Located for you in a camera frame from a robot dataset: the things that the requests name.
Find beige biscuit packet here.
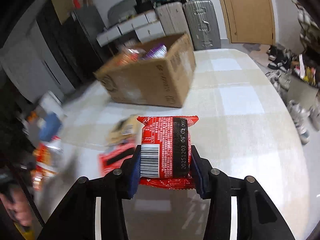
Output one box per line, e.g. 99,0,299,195
106,115,140,146

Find person's left hand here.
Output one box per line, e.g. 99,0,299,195
1,188,33,227

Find wooden door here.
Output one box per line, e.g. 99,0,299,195
220,0,275,44

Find white drawer desk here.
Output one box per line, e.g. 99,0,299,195
96,10,165,47

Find red noodle stick snack bag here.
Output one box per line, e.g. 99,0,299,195
31,135,63,191

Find silver aluminium suitcase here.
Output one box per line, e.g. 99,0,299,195
183,0,221,50

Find brown SF cardboard box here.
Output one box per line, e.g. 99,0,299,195
94,33,196,108

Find red black snack packet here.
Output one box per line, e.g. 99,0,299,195
98,142,136,177

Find black refrigerator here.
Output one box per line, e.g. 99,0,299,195
71,4,118,66

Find grey door mat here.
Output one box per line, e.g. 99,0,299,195
243,43,261,53

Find beige hard suitcase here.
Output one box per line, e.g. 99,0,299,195
156,2,195,50

